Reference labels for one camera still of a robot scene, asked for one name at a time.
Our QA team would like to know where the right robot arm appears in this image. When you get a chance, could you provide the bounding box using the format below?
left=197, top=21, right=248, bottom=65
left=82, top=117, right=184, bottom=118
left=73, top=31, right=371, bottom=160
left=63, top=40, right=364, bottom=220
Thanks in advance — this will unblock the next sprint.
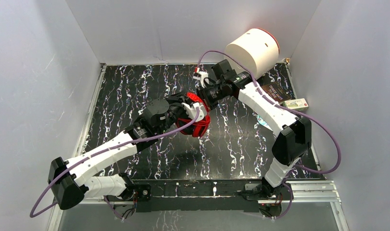
left=193, top=60, right=312, bottom=199

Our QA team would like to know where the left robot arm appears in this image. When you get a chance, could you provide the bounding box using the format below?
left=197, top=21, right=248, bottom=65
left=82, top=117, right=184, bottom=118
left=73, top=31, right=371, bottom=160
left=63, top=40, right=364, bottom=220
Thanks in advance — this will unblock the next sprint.
left=48, top=94, right=205, bottom=210

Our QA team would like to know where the white cylindrical container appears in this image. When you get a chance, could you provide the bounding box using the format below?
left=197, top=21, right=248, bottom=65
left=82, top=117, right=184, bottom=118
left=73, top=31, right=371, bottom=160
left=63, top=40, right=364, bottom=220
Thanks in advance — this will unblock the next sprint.
left=223, top=28, right=280, bottom=79

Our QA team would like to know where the dark paperback book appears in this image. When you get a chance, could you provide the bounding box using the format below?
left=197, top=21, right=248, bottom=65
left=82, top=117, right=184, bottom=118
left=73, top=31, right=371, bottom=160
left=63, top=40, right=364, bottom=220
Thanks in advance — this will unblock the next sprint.
left=261, top=82, right=292, bottom=104

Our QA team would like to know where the blue packaged toothbrush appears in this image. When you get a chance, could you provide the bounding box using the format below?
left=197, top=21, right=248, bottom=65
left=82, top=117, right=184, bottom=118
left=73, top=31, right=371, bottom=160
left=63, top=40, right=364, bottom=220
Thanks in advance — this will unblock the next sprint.
left=256, top=115, right=272, bottom=131

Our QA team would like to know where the small green white box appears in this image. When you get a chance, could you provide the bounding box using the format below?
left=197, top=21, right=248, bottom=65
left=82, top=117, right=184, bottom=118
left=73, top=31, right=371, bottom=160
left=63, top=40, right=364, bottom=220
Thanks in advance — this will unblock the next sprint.
left=282, top=98, right=309, bottom=112

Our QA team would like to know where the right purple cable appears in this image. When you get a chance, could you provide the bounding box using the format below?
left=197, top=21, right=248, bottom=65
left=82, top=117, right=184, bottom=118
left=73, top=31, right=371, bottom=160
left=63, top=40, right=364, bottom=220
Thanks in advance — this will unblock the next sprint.
left=196, top=50, right=342, bottom=175

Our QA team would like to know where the purple cable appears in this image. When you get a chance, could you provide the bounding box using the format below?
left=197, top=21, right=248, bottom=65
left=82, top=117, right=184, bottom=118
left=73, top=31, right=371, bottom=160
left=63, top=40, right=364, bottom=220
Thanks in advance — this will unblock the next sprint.
left=29, top=106, right=201, bottom=218
left=196, top=50, right=342, bottom=175

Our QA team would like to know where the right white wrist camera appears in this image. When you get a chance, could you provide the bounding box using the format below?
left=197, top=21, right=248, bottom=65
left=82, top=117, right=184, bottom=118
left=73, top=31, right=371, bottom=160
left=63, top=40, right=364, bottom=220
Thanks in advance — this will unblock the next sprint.
left=192, top=67, right=209, bottom=88

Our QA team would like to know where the black front mounting rail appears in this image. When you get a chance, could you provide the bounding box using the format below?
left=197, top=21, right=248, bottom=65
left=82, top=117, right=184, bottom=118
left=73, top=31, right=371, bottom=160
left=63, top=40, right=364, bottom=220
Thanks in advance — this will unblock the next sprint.
left=134, top=179, right=264, bottom=212

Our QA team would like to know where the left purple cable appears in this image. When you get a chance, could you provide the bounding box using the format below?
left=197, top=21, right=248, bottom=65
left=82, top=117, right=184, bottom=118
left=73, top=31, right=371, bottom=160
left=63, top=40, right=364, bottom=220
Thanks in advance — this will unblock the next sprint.
left=29, top=106, right=201, bottom=218

